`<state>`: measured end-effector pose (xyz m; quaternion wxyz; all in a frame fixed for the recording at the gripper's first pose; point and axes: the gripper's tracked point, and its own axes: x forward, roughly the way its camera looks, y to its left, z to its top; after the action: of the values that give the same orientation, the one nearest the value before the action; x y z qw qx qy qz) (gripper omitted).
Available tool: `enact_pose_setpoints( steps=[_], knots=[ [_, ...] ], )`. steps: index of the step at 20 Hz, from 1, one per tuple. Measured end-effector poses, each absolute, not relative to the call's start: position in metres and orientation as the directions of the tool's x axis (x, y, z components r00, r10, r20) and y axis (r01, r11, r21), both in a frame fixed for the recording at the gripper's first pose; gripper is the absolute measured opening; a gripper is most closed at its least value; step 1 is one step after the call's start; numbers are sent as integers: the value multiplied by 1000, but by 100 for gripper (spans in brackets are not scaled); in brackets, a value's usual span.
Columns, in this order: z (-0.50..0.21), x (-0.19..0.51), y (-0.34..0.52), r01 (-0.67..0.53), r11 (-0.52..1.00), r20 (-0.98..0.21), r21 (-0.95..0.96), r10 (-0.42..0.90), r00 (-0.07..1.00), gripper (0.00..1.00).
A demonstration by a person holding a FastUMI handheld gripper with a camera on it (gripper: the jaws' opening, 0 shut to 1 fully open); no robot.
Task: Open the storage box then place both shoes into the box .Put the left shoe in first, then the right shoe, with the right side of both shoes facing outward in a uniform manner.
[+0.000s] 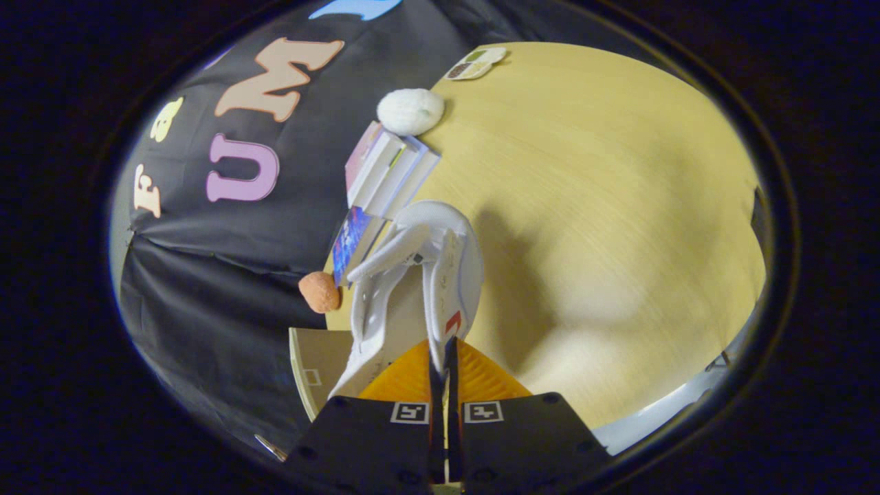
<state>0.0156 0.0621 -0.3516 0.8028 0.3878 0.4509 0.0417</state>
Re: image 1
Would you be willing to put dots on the orange plush toy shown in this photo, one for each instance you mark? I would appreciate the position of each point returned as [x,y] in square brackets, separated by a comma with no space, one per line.
[320,292]

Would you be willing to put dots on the black backdrop cloth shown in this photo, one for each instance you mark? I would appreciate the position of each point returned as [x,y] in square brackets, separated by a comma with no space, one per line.
[206,309]

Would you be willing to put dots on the thick white paperback book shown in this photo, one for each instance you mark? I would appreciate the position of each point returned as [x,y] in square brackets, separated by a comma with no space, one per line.
[395,180]

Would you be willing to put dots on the pink cover book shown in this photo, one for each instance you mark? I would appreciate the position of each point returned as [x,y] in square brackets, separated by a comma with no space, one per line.
[361,161]

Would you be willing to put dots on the white sneaker shoe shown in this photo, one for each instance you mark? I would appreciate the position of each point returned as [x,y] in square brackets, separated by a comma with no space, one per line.
[454,275]

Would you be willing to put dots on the pale blue cover book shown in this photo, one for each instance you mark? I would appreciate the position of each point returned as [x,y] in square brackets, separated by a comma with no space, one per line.
[416,185]

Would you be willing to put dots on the white plush ball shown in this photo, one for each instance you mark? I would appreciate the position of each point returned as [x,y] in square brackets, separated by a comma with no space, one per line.
[410,111]

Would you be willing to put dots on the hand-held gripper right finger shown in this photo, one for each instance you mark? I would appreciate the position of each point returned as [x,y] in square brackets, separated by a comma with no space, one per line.
[455,440]

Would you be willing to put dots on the beige fabric storage box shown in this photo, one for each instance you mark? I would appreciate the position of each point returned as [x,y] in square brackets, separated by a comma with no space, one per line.
[323,364]

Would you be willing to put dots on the small white palette tray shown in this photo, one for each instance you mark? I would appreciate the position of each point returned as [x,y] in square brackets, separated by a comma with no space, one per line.
[476,63]

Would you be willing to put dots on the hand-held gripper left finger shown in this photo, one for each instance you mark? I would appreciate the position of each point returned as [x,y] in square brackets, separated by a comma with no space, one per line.
[435,440]

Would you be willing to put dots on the dark blue cover book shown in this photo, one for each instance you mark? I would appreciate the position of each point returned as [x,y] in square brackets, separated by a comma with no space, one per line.
[352,240]

